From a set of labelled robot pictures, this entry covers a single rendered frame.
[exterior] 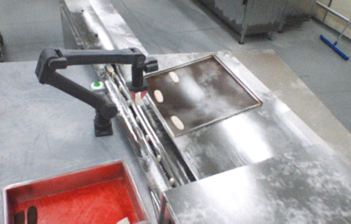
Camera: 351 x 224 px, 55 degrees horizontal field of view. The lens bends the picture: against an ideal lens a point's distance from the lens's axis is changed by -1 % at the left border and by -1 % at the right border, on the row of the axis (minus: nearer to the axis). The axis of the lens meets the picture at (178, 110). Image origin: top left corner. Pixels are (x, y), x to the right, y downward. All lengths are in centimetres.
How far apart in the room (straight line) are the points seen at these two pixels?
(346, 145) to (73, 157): 138
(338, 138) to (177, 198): 131
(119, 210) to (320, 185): 77
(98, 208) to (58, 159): 32
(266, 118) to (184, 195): 93
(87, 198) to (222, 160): 58
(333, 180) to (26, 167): 120
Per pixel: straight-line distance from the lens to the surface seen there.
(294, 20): 506
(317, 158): 107
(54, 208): 144
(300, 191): 96
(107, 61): 148
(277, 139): 162
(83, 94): 153
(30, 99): 197
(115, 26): 269
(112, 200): 143
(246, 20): 430
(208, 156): 152
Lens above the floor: 198
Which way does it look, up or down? 39 degrees down
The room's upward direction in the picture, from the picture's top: 7 degrees clockwise
